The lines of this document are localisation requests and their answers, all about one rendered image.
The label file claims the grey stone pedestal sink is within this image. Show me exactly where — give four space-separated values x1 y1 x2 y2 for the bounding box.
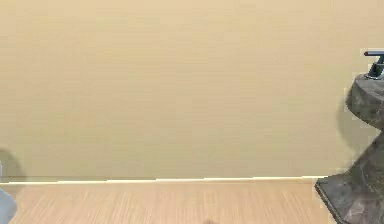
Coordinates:
314 73 384 224

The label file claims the dark metal sink tap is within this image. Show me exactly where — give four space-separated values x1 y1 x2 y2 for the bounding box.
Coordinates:
363 49 384 80

